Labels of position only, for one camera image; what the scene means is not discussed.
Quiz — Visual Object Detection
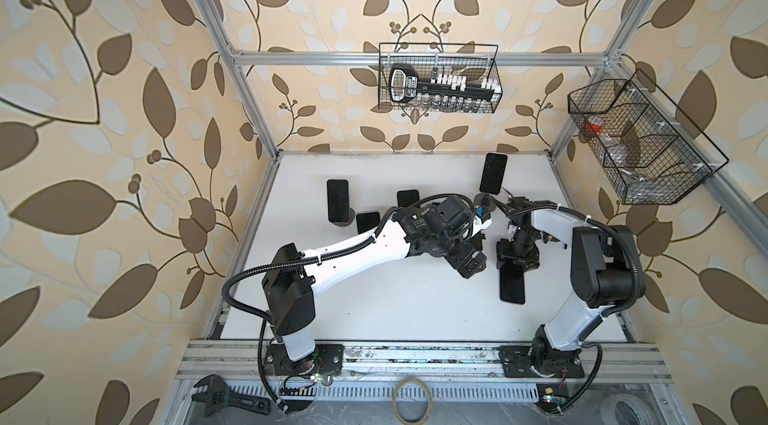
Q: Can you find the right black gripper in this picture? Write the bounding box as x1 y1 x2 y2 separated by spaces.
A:
495 229 537 269

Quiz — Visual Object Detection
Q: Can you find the purple edged black phone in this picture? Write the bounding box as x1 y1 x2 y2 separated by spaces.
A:
499 263 526 305

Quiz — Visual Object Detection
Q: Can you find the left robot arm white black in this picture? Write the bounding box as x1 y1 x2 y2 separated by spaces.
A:
221 193 492 363

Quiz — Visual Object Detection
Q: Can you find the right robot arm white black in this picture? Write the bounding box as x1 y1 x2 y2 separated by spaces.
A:
489 197 645 378

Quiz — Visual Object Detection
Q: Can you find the round stand of rear phone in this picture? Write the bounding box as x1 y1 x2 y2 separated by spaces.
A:
473 193 498 213

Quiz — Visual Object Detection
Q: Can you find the rear tall black phone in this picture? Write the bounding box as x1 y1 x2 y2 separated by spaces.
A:
479 152 508 195

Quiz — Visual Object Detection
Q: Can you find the centre black phone with label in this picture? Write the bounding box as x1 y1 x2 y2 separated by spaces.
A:
396 189 420 208

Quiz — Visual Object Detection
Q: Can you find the grey round phone stand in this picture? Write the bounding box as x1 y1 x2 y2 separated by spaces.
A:
332 207 356 227

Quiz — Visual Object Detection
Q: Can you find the black adjustable wrench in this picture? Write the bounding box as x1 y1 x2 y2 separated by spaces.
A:
191 374 271 417

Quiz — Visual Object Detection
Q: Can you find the tape ring roll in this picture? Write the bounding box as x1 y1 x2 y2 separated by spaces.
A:
392 376 434 425

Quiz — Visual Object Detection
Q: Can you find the wire basket on right wall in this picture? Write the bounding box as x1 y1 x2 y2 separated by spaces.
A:
567 69 729 206

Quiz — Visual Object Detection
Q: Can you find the wire basket on wall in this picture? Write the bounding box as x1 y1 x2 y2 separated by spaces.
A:
378 41 503 114
567 69 729 206

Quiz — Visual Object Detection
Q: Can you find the wire basket on back wall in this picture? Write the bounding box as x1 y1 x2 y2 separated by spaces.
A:
378 41 503 114

